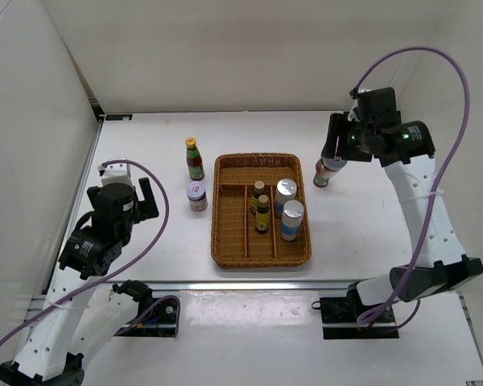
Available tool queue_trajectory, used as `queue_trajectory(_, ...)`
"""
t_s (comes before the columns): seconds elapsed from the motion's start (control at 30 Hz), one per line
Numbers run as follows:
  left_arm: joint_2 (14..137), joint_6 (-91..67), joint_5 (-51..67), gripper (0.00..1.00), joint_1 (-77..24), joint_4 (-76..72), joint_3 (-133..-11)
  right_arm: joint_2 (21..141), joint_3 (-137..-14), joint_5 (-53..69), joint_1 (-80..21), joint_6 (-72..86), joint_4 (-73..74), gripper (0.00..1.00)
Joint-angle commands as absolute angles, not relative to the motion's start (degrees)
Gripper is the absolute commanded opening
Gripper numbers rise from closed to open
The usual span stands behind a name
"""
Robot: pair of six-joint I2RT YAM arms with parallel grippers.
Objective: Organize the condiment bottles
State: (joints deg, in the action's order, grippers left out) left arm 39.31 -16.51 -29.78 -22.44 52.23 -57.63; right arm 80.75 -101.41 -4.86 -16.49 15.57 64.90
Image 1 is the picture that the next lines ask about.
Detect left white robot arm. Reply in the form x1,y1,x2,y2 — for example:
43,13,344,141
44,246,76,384
0,175,159,385

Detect white blue canister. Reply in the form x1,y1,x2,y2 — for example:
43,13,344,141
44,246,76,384
275,179,297,218
280,200,305,241

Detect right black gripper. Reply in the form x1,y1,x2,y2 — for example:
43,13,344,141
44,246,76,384
320,114,373,163

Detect yellow cap sauce bottle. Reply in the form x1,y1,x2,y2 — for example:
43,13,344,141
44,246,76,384
185,137,204,181
313,157,347,187

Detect silver lid jar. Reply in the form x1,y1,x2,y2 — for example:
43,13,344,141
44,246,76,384
186,181,208,211

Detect purple cable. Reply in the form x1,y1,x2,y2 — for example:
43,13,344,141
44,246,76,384
0,158,181,363
349,46,471,331

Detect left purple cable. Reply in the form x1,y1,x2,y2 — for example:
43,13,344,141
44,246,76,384
0,158,181,363

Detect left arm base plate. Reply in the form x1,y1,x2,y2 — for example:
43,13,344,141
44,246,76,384
115,294,181,338

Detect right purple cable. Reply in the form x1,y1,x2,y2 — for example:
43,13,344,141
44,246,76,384
349,46,471,331

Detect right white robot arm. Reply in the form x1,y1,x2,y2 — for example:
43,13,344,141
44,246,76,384
211,87,483,323

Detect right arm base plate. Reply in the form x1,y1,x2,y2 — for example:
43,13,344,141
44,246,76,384
311,298,399,340

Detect brown wicker basket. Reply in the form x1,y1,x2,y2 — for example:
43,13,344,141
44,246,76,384
211,153,312,269

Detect small yellow label bottle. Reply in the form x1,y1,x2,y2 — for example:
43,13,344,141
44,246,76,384
255,195,270,233

